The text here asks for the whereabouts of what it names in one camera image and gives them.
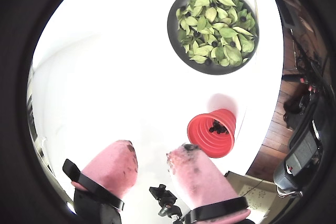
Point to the pink covered gripper finger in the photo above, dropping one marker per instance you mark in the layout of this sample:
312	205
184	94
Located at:
202	182
110	166

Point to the red ribbed plastic cup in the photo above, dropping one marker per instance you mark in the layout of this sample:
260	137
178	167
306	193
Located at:
202	140

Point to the dark grey round bowl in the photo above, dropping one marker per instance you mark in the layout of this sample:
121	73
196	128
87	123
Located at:
210	69

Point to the green leaves pile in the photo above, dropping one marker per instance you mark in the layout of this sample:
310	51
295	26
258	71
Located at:
225	32

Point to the black tripod head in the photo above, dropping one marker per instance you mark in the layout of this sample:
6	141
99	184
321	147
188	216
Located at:
165	197

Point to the beige dotted mat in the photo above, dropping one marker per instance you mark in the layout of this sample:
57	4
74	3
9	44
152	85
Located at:
252	195

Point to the black grey backpack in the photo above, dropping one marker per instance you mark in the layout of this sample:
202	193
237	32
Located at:
302	153

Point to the black tripod with red knobs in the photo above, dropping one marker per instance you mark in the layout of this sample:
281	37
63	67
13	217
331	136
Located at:
302	79

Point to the black rectangular panel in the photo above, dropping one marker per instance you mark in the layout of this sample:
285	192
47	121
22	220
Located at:
287	14

